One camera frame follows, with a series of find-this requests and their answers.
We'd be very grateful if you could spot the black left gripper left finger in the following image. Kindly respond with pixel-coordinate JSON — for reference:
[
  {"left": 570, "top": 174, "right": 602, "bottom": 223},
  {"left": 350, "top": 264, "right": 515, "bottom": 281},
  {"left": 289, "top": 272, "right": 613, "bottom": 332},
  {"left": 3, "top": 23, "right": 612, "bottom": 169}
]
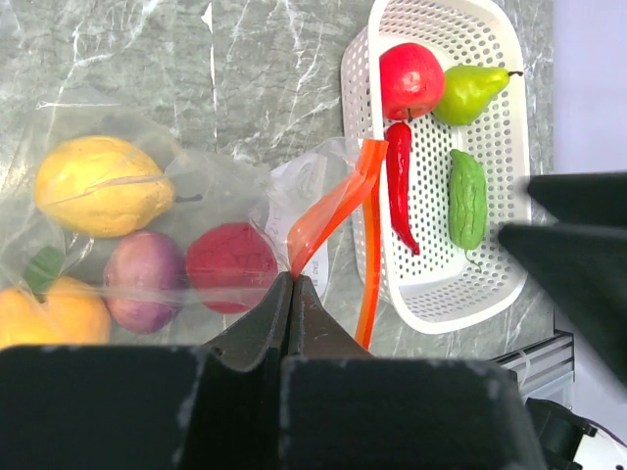
[{"left": 205, "top": 272, "right": 293, "bottom": 372}]

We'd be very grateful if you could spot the green bitter gourd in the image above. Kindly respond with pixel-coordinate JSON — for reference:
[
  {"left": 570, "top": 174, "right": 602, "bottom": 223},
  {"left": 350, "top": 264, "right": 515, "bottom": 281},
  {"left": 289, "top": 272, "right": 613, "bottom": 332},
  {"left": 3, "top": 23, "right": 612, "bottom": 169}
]
[{"left": 449, "top": 149, "right": 488, "bottom": 271}]

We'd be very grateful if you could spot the yellow pear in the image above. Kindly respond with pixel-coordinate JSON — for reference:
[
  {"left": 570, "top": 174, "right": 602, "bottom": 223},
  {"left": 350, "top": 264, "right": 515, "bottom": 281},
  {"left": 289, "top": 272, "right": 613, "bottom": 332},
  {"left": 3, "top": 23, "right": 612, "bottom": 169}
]
[{"left": 32, "top": 134, "right": 202, "bottom": 238}]

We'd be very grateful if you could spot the red apple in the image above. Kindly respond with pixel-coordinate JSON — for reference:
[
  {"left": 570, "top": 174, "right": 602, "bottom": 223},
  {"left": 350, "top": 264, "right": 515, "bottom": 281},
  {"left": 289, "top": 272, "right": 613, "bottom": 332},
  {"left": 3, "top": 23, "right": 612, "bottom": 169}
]
[{"left": 379, "top": 42, "right": 445, "bottom": 120}]

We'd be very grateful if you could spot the red chili pepper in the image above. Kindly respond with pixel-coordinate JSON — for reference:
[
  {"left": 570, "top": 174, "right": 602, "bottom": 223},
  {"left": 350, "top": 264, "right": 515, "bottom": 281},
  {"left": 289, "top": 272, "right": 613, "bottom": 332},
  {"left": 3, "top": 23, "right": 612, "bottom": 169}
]
[{"left": 386, "top": 122, "right": 420, "bottom": 255}]

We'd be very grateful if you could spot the white perforated plastic basket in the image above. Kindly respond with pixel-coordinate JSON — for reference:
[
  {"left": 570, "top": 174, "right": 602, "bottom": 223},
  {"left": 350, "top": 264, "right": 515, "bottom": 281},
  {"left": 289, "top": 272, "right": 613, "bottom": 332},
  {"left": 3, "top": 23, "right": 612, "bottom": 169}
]
[{"left": 341, "top": 1, "right": 531, "bottom": 335}]

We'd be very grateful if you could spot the clear zip top bag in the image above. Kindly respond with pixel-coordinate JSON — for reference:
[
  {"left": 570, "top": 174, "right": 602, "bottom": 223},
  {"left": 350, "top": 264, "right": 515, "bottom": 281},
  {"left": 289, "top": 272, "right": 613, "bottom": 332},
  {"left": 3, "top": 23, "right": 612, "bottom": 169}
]
[{"left": 0, "top": 0, "right": 391, "bottom": 352}]

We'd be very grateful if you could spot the dark red wrinkled fruit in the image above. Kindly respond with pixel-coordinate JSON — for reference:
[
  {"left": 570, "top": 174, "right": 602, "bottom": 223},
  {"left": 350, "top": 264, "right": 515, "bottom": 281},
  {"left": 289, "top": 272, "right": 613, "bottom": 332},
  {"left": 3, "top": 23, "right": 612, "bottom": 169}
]
[{"left": 185, "top": 222, "right": 278, "bottom": 314}]

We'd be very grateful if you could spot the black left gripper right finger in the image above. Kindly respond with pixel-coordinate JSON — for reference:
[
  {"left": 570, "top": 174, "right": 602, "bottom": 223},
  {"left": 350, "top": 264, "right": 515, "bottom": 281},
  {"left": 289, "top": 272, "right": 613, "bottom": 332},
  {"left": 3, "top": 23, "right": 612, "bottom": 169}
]
[{"left": 287, "top": 275, "right": 373, "bottom": 359}]

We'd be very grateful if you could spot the purple onion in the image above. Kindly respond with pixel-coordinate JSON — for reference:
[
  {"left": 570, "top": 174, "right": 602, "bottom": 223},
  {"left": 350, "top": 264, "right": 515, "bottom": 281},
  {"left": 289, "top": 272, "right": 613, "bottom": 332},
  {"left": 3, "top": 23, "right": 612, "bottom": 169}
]
[{"left": 104, "top": 230, "right": 186, "bottom": 333}]

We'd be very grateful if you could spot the green pear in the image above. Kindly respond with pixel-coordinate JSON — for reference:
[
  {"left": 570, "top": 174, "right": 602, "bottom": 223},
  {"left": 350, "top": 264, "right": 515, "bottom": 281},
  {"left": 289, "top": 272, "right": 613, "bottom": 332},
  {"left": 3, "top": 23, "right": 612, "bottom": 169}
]
[{"left": 432, "top": 65, "right": 523, "bottom": 126}]

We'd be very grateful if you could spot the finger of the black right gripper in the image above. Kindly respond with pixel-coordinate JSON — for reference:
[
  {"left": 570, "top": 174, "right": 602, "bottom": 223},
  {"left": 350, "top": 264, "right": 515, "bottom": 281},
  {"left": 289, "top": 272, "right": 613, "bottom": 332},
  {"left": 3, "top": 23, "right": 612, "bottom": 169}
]
[
  {"left": 498, "top": 223, "right": 626, "bottom": 384},
  {"left": 526, "top": 171, "right": 626, "bottom": 228}
]

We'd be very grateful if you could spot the orange peach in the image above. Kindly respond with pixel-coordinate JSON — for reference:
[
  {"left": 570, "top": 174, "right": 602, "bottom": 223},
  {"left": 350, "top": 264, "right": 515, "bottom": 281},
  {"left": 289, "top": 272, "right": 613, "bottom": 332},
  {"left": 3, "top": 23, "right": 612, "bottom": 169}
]
[{"left": 1, "top": 246, "right": 112, "bottom": 349}]

